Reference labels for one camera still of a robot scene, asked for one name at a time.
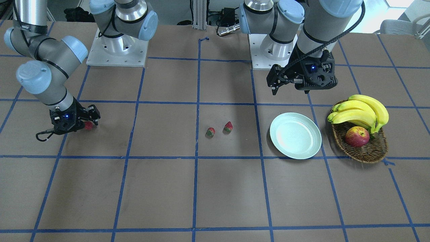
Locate light green plate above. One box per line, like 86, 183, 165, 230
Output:
269, 112, 321, 159

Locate aluminium frame post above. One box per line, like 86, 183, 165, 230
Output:
191, 0, 208, 31

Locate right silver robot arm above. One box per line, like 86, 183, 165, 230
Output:
4, 0, 159, 136

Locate yellow banana bunch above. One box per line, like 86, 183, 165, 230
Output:
327, 94, 389, 135

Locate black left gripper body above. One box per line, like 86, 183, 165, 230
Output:
294, 50, 338, 94

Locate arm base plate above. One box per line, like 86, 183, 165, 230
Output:
86, 29, 149, 67
248, 34, 298, 70

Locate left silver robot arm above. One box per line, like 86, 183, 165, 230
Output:
239, 0, 366, 95

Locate red apple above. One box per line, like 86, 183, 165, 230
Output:
344, 126, 370, 148

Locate brown wicker basket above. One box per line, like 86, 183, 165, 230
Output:
331, 100, 389, 164

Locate red strawberry green top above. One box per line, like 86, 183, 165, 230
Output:
206, 127, 216, 138

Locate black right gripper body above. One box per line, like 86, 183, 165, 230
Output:
50, 99, 88, 135

